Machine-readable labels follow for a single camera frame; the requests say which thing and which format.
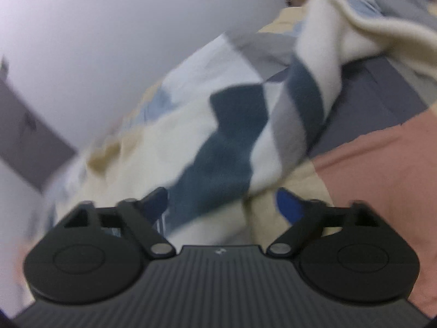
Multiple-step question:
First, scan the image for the cream blue striped sweater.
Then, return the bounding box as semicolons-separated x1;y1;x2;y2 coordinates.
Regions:
80;0;437;247

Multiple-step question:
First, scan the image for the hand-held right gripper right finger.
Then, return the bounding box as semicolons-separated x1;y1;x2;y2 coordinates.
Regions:
266;188;380;259

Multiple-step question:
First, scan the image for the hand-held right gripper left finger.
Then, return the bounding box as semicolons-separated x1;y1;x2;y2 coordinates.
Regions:
62;187;177;258

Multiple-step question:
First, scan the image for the grey door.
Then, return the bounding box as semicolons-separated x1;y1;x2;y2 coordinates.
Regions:
0;56;78;194

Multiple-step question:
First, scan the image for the patchwork bed cover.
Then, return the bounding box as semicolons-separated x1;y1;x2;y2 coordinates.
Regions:
14;0;437;310

